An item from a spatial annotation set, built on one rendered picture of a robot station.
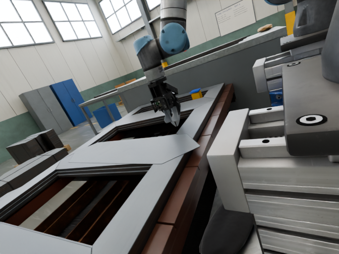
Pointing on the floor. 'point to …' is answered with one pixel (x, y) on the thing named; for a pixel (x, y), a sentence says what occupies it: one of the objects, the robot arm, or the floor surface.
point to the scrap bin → (101, 115)
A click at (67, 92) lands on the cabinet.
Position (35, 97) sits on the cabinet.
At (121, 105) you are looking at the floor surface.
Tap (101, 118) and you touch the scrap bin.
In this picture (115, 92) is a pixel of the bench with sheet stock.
